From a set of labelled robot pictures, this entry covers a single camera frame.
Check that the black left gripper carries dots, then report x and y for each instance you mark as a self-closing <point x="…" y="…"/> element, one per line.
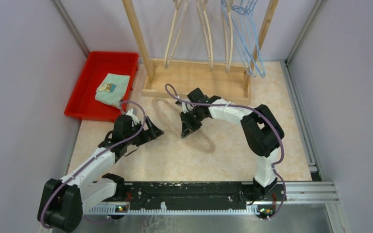
<point x="151" y="132"/>

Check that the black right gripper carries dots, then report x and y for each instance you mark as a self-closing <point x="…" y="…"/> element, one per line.
<point x="188" y="127"/>

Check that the blue wire hanger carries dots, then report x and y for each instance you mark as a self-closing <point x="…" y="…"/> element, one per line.
<point x="240" y="45"/>
<point x="257" y="56"/>
<point x="249" y="29"/>

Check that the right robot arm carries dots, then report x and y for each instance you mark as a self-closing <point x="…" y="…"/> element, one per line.
<point x="262" y="132"/>

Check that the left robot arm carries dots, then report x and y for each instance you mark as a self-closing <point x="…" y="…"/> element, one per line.
<point x="64" y="201"/>

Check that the light green printed cloth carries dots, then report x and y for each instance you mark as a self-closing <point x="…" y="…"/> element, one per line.
<point x="112" y="89"/>

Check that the red plastic bin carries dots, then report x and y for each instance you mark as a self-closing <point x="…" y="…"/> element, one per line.
<point x="82" y="104"/>

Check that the wooden hanger rack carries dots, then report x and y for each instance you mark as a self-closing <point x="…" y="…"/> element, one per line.
<point x="187" y="75"/>

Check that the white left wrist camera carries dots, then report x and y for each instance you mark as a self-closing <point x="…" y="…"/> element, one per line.
<point x="132" y="113"/>

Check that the aluminium frame rail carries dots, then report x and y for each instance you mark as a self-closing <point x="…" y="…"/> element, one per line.
<point x="318" y="190"/>

